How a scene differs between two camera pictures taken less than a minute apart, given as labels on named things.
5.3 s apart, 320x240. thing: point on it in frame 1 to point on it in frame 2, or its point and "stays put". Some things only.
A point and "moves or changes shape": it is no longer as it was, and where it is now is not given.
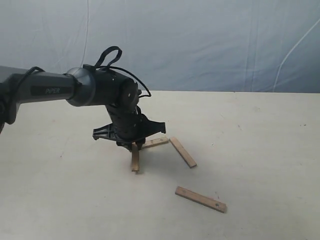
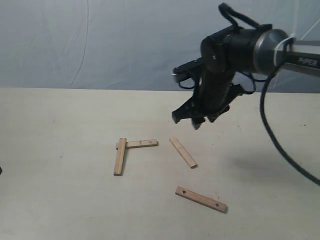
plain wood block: [135, 157] to [120, 156]
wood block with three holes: [155, 139] moves or changes shape
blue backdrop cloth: [221, 46] stays put
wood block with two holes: [207, 201] stays put
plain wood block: [185, 156] stays put
